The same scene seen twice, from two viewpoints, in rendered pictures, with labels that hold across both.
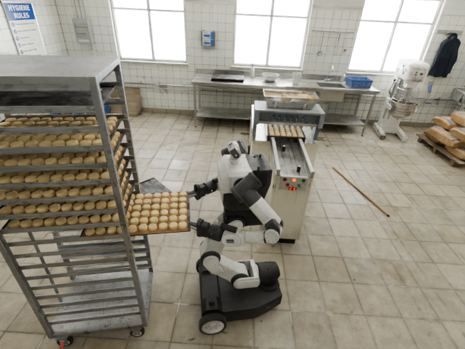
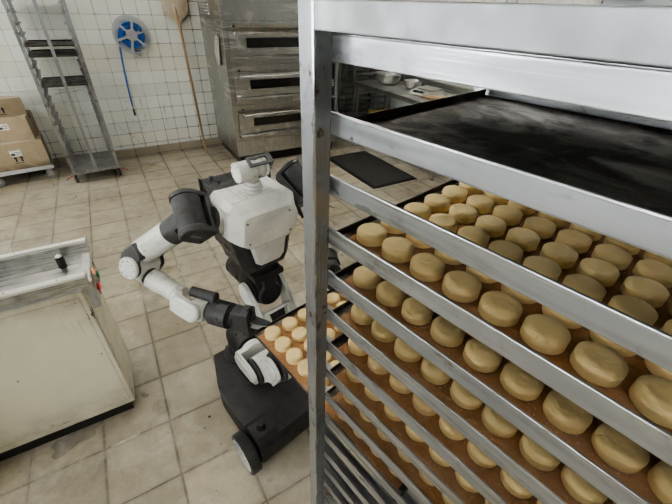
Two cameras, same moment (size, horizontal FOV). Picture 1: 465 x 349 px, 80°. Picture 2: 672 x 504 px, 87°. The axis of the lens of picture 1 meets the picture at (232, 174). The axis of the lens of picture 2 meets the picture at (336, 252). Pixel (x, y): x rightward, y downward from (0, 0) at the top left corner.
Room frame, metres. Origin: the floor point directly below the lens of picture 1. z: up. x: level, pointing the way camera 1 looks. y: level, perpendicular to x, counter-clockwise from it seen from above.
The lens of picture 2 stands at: (1.79, 1.08, 1.81)
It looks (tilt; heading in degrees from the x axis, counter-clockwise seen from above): 35 degrees down; 237
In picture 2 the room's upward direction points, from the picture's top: 2 degrees clockwise
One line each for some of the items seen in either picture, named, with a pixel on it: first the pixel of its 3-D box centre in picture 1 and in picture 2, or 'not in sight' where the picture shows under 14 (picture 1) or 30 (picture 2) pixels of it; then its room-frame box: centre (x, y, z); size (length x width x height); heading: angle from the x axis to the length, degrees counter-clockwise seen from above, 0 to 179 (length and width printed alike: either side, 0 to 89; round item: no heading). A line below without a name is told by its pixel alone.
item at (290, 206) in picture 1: (284, 190); (25, 357); (2.41, -0.55, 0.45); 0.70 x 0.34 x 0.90; 178
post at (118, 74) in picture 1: (138, 190); (316, 415); (1.54, 0.64, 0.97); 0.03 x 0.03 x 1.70; 10
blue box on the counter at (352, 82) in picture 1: (358, 82); not in sight; (5.42, -2.30, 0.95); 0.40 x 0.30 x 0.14; 92
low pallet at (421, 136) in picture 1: (456, 150); not in sight; (4.49, -3.94, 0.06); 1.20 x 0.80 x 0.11; 1
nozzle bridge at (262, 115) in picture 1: (286, 122); not in sight; (2.92, -0.56, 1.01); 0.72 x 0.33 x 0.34; 88
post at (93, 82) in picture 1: (126, 236); not in sight; (1.10, 0.56, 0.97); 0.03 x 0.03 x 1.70; 10
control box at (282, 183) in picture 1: (293, 183); (91, 279); (2.05, -0.54, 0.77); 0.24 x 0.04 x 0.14; 88
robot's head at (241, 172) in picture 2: (234, 151); (250, 172); (1.44, 0.00, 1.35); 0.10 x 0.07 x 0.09; 10
